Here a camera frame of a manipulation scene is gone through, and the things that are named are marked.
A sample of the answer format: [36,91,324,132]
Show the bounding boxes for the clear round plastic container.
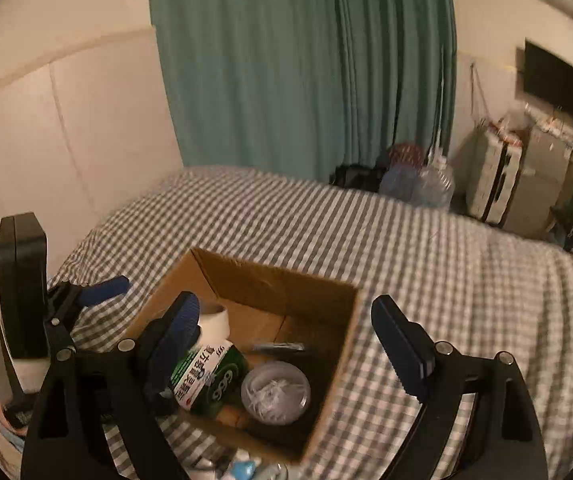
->
[240,361,312,427]

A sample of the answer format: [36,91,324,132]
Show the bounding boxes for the brown cardboard box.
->
[124,246,362,463]

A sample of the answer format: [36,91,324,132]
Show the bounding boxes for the black flat television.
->
[522,39,573,123]

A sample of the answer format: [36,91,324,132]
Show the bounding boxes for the grey checkered bed sheet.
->
[0,165,573,480]

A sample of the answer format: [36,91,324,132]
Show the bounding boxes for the clear large water jug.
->
[416,155,456,211]

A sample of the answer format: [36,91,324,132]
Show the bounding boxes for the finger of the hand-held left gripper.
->
[44,275,131,348]

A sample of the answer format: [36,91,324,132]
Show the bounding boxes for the dark red round object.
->
[389,142,424,168]

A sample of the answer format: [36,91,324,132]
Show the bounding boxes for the white suitcase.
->
[466,127,524,226]

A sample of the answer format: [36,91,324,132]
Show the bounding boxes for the green curtain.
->
[147,0,459,196]

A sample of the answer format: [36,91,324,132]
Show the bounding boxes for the blue and white small object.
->
[186,450,287,480]

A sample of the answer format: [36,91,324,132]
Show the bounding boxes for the grey cabinet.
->
[506,125,573,238]

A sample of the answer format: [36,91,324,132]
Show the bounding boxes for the beige padded headboard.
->
[0,27,184,376]

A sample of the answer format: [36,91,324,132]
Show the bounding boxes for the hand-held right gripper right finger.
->
[370,294,550,480]

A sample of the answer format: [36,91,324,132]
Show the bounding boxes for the white tape roll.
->
[197,302,232,348]

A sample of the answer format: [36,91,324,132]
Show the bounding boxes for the dark pen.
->
[251,341,307,354]

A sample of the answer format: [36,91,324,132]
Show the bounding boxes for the blue water jug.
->
[379,165,420,202]

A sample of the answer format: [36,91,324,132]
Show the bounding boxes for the black bag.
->
[330,162,384,193]

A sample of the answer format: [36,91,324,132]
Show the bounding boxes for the green medicine box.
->
[169,342,250,418]

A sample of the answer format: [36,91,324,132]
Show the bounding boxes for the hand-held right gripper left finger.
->
[20,291,202,480]

